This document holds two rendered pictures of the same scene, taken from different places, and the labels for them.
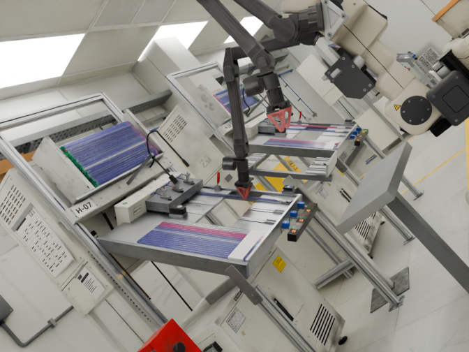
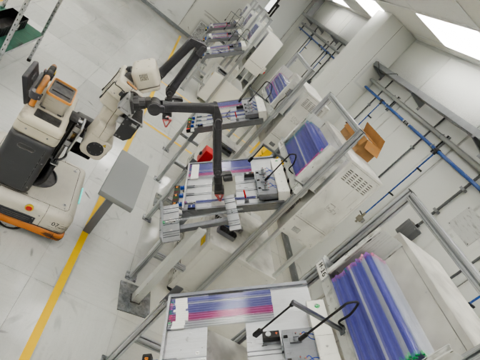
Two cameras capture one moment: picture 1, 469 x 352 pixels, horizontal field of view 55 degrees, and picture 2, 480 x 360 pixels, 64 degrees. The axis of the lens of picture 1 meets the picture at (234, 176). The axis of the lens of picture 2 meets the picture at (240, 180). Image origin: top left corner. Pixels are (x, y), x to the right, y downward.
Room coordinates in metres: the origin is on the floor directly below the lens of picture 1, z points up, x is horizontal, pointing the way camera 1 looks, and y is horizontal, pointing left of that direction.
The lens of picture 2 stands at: (3.69, -1.96, 2.08)
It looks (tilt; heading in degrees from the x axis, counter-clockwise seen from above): 22 degrees down; 125
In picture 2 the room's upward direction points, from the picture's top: 43 degrees clockwise
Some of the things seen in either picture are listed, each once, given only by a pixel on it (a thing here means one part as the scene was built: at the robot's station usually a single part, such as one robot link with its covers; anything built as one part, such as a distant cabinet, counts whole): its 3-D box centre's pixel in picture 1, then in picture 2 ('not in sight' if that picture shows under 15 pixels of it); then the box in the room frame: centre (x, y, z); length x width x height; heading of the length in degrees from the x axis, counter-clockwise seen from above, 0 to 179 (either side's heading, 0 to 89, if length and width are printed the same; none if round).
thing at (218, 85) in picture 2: not in sight; (239, 63); (-1.67, 3.05, 0.95); 1.36 x 0.82 x 1.90; 58
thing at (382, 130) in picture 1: (354, 89); not in sight; (6.53, -2.13, 0.95); 1.36 x 0.82 x 1.90; 58
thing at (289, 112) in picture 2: not in sight; (255, 135); (1.09, 1.34, 0.95); 1.35 x 0.82 x 1.90; 58
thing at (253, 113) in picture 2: not in sight; (225, 143); (0.99, 1.16, 0.66); 1.01 x 0.73 x 1.31; 58
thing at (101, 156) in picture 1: (109, 156); (308, 150); (2.29, 0.41, 1.52); 0.51 x 0.13 x 0.27; 148
